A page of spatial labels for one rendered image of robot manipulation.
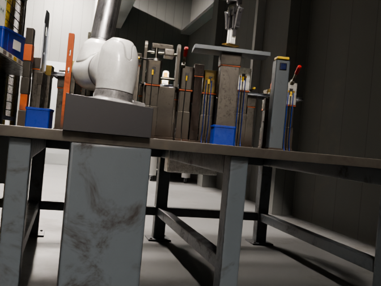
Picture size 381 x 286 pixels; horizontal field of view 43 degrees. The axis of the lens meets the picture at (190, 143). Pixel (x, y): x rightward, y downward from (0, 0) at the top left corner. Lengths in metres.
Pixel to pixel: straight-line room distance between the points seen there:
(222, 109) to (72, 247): 0.98
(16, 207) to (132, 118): 0.53
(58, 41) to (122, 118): 9.04
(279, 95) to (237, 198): 0.65
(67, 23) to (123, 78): 8.98
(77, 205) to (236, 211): 0.64
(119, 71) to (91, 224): 0.59
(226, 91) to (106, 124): 0.77
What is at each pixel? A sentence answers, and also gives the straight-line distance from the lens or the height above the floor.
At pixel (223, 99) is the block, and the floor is 0.92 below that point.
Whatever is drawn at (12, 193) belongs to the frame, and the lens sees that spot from 1.87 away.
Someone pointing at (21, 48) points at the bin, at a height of 1.10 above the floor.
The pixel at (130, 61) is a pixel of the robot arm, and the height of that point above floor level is 0.99.
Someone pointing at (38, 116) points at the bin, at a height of 0.75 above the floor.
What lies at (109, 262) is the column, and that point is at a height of 0.23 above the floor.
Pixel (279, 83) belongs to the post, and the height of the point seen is 1.03.
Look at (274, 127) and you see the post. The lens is 2.38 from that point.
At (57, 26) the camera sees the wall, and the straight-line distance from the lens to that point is 10.83.
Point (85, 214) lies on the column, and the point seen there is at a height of 0.40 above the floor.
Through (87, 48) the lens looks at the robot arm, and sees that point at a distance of 2.11.
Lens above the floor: 0.69
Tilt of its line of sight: level
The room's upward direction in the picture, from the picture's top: 5 degrees clockwise
